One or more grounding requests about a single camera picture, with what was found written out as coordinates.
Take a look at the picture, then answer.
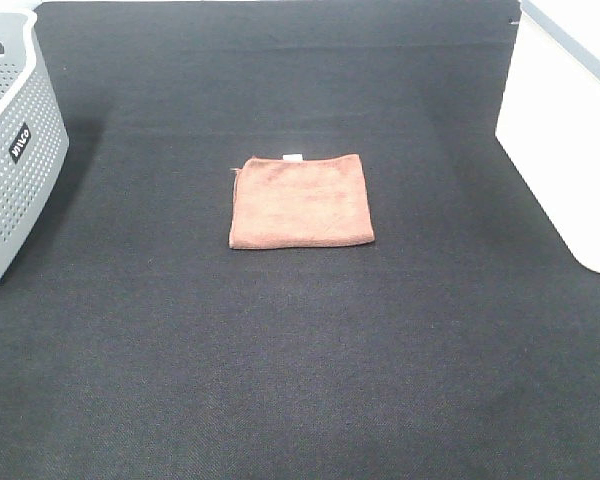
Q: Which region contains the brown towel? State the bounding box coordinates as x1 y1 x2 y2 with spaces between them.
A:
228 154 375 250

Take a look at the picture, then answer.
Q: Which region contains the white storage box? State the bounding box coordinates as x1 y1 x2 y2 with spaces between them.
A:
495 1 600 273

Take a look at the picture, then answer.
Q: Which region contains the grey perforated laundry basket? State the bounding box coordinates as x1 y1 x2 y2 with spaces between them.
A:
0 9 69 280

